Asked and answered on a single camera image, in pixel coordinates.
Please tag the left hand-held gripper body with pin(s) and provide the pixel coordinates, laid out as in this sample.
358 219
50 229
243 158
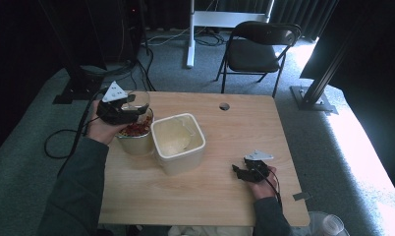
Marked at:
113 113

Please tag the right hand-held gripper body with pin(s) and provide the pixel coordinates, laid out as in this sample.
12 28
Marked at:
257 172

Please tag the glass jar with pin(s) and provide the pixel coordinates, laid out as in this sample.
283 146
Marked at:
136 146

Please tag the white square bin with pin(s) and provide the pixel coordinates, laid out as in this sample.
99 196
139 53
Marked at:
180 160

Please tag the person's right hand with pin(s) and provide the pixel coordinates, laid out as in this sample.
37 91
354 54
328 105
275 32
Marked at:
261 190

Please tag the person's left hand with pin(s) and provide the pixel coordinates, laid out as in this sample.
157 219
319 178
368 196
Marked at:
100 131

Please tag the pile of red dried berries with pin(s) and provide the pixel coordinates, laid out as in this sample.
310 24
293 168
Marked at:
138 129

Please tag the black metal stand with base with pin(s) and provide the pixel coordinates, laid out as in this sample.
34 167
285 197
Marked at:
79 88
311 100

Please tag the grey tape piece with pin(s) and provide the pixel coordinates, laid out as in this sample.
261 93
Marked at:
302 196

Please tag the black computer tower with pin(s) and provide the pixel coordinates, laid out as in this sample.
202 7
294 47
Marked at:
131 29

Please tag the clear plastic cup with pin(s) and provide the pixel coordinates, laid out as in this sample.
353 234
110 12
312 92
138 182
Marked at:
333 226

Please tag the black folding chair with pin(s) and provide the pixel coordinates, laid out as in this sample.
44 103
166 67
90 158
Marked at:
253 55

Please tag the white desk frame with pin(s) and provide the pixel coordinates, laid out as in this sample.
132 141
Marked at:
190 49

